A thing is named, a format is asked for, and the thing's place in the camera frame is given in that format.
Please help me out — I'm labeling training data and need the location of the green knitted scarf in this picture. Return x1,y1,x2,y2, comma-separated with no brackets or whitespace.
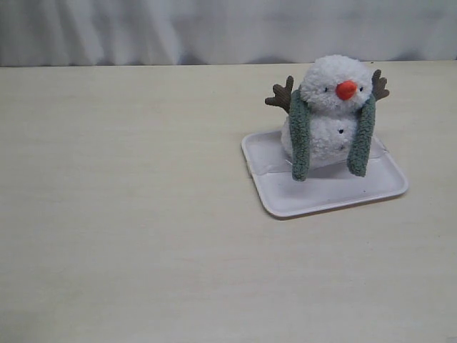
281,89,376,182

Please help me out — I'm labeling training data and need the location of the white plush snowman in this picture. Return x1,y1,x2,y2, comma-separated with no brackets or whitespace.
263,53,391,169

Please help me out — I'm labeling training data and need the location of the white plastic tray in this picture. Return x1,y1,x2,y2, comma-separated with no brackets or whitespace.
241,130,408,218

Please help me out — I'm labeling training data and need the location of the white backdrop curtain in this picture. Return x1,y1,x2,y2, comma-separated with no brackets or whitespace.
1,1,456,66

